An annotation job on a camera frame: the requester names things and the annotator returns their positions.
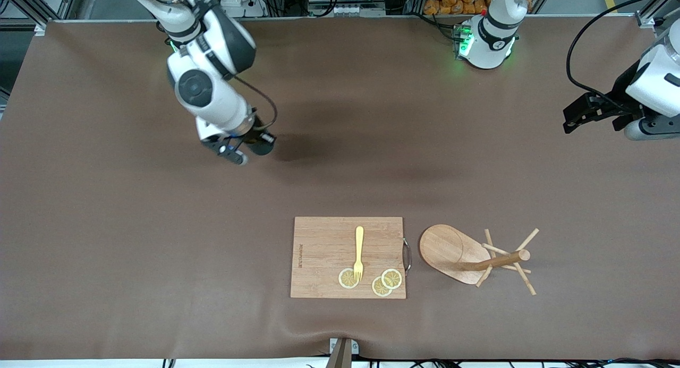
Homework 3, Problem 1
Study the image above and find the wooden mug tree rack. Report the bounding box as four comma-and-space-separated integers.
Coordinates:
419, 224, 540, 296

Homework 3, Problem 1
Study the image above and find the wooden cutting board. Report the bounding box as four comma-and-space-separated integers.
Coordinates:
290, 216, 407, 299

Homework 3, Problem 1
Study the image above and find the white power strip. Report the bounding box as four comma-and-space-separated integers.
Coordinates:
219, 0, 266, 18
308, 2, 358, 17

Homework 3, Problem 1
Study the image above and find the yellow plastic fork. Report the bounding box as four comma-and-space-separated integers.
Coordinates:
353, 226, 365, 283

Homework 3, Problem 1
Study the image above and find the orange bag pile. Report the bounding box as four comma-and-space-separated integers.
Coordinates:
424, 0, 492, 16

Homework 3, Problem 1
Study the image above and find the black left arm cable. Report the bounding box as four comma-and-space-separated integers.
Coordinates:
565, 0, 673, 114

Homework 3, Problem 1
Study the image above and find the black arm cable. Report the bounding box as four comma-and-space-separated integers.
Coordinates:
565, 0, 673, 114
233, 75, 278, 132

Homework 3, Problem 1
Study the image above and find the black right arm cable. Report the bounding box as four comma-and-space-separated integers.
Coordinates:
233, 75, 278, 132

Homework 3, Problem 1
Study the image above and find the aluminium frame corner post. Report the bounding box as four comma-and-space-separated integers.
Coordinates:
635, 0, 680, 29

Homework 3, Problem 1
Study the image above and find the grey metal edge bracket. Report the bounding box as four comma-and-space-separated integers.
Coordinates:
328, 337, 360, 356

